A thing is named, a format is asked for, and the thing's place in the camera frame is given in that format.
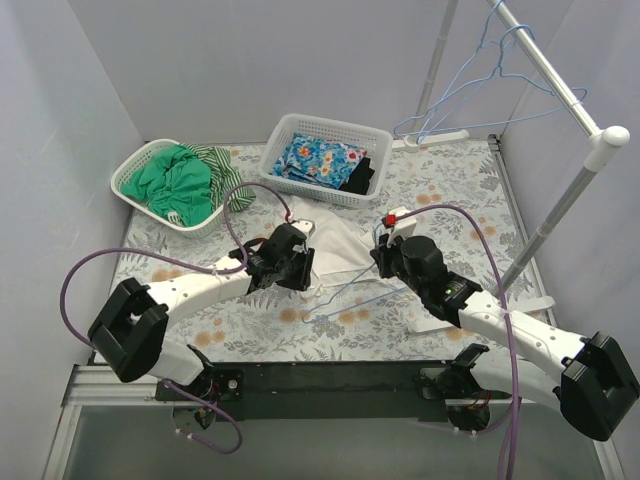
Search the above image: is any aluminium frame rail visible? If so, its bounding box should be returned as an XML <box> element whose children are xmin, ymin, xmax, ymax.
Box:
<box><xmin>42</xmin><ymin>363</ymin><xmax>626</xmax><ymax>480</ymax></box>

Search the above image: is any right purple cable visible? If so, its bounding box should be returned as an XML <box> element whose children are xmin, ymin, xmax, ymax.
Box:
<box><xmin>399</xmin><ymin>204</ymin><xmax>524</xmax><ymax>480</ymax></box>

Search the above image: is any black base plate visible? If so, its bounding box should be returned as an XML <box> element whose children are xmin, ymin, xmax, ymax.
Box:
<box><xmin>154</xmin><ymin>359</ymin><xmax>501</xmax><ymax>426</ymax></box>

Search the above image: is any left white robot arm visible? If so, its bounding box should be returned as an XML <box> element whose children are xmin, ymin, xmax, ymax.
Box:
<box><xmin>88</xmin><ymin>220</ymin><xmax>315</xmax><ymax>400</ymax></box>

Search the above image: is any blue floral cloth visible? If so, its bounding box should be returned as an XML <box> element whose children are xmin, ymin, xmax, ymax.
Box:
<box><xmin>271</xmin><ymin>133</ymin><xmax>369</xmax><ymax>190</ymax></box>

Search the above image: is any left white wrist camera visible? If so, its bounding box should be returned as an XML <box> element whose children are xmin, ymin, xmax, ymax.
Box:
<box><xmin>287</xmin><ymin>217</ymin><xmax>316</xmax><ymax>240</ymax></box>

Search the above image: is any green striped garment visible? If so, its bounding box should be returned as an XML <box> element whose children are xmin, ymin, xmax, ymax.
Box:
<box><xmin>184</xmin><ymin>144</ymin><xmax>255</xmax><ymax>212</ymax></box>

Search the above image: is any white rectangular basket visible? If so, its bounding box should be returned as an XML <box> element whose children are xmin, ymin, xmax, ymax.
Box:
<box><xmin>258</xmin><ymin>114</ymin><xmax>392</xmax><ymax>208</ymax></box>

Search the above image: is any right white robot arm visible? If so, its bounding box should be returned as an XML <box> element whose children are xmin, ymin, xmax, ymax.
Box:
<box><xmin>370</xmin><ymin>236</ymin><xmax>639</xmax><ymax>441</ymax></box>

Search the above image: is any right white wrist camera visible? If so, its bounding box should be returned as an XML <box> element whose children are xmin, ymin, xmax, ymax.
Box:
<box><xmin>382</xmin><ymin>206</ymin><xmax>417</xmax><ymax>247</ymax></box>

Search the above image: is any black cloth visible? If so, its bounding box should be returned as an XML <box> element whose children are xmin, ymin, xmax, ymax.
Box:
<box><xmin>339</xmin><ymin>157</ymin><xmax>375</xmax><ymax>195</ymax></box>

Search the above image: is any green shirt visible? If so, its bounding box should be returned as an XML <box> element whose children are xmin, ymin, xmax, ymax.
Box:
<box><xmin>120</xmin><ymin>145</ymin><xmax>214</xmax><ymax>227</ymax></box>

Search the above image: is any white tank top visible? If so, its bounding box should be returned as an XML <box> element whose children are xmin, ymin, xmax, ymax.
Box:
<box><xmin>290</xmin><ymin>197</ymin><xmax>379</xmax><ymax>300</ymax></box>

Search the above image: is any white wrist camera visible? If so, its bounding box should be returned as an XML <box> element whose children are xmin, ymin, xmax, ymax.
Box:
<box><xmin>287</xmin><ymin>217</ymin><xmax>316</xmax><ymax>240</ymax></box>
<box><xmin>382</xmin><ymin>206</ymin><xmax>417</xmax><ymax>247</ymax></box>

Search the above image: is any floral table mat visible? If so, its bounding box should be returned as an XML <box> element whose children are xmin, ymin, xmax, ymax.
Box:
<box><xmin>115</xmin><ymin>139</ymin><xmax>522</xmax><ymax>362</ymax></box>

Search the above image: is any blue wire hanger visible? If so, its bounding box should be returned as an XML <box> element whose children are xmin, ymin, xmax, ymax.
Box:
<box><xmin>413</xmin><ymin>24</ymin><xmax>560</xmax><ymax>144</ymax></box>
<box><xmin>300</xmin><ymin>223</ymin><xmax>416</xmax><ymax>325</ymax></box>
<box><xmin>392</xmin><ymin>1</ymin><xmax>513</xmax><ymax>147</ymax></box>

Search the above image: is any white oval laundry basket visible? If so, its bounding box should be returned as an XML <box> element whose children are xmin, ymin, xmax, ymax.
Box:
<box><xmin>110</xmin><ymin>139</ymin><xmax>223</xmax><ymax>239</ymax></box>

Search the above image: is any silver clothes rack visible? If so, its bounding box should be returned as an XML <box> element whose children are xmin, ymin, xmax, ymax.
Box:
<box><xmin>394</xmin><ymin>0</ymin><xmax>630</xmax><ymax>336</ymax></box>

